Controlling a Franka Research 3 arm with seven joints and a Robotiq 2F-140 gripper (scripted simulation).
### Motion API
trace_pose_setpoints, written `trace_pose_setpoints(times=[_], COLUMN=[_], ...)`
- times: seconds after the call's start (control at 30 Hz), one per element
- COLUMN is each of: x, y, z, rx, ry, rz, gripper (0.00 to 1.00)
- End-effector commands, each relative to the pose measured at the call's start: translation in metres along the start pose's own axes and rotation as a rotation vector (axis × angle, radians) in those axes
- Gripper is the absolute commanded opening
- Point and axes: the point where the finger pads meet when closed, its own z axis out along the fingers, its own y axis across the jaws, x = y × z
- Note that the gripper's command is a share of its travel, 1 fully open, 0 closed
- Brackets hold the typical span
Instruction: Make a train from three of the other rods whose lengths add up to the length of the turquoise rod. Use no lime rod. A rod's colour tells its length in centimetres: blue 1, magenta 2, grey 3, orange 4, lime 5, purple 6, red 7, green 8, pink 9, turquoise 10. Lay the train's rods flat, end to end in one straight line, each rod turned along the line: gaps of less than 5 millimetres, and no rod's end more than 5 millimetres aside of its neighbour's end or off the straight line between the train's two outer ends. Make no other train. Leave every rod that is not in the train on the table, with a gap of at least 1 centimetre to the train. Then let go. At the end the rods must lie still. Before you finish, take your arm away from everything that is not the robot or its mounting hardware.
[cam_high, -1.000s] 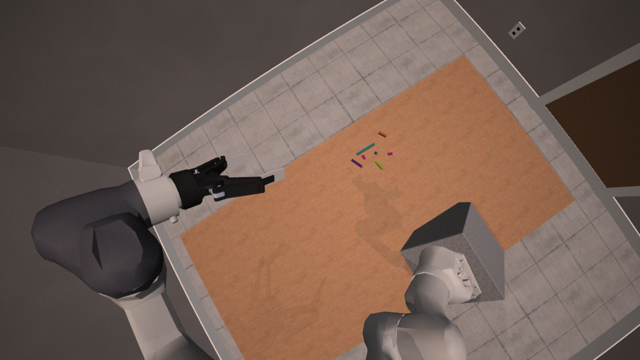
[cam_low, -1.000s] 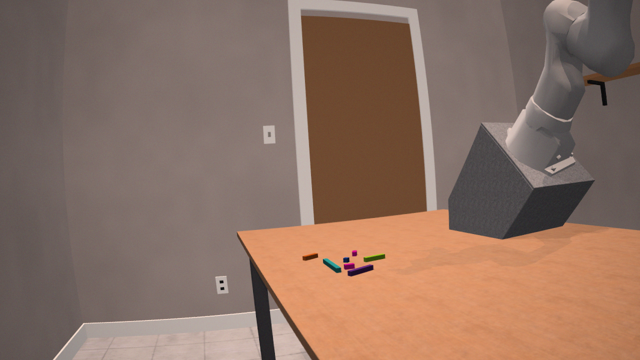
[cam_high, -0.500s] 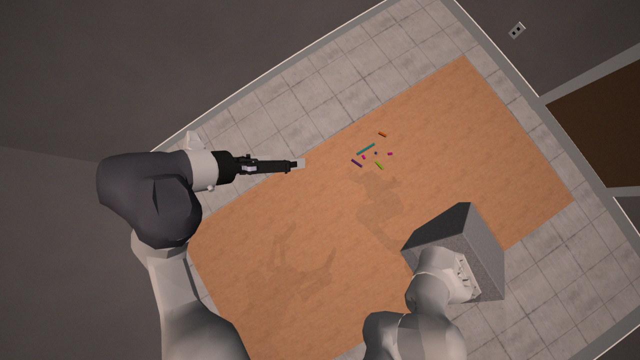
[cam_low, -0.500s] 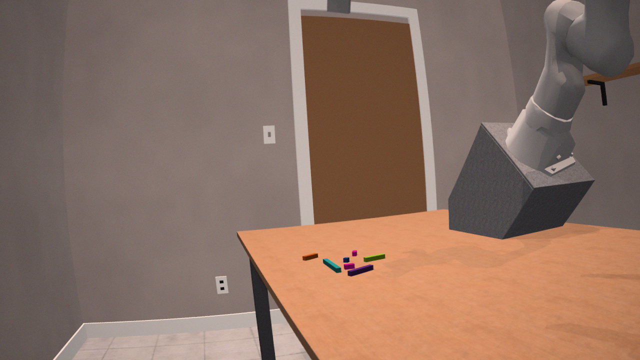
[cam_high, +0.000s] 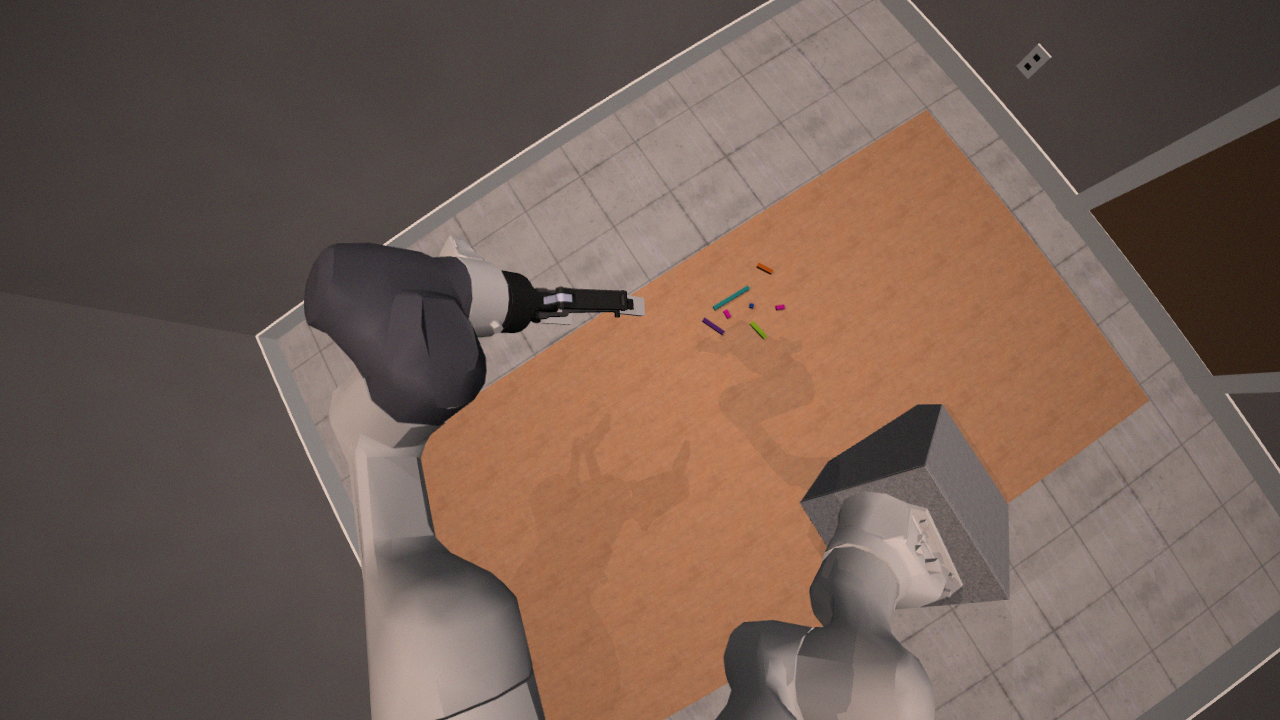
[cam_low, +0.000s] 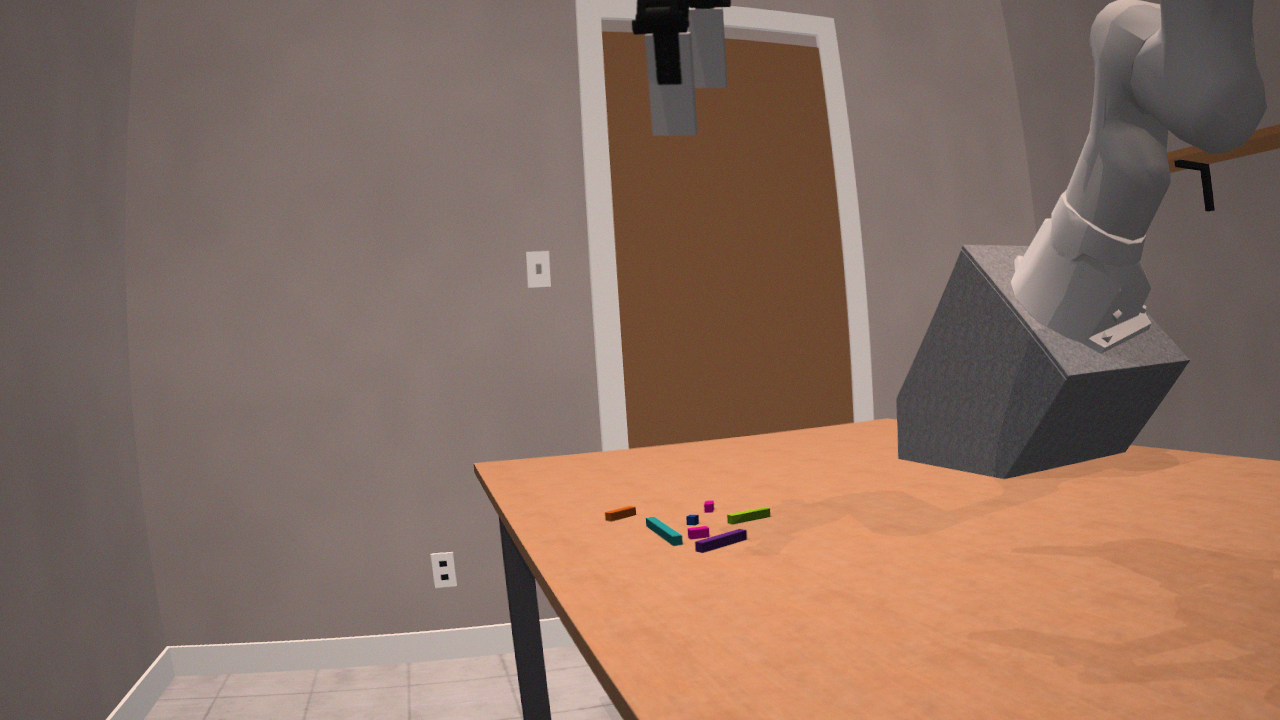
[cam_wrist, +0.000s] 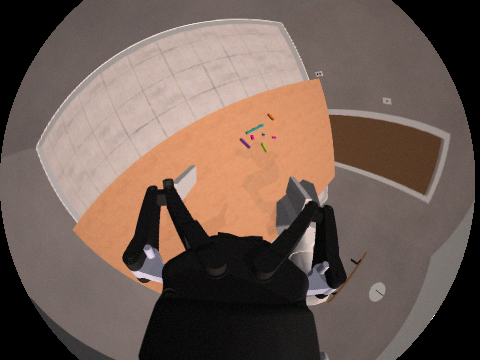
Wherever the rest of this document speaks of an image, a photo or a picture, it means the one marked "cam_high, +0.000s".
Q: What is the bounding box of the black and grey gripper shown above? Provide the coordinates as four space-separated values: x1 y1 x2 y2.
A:
500 270 645 333

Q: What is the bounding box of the turquoise rod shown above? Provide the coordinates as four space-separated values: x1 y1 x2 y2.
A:
713 286 750 311

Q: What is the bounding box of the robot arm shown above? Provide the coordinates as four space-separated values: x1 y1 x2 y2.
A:
305 236 963 720

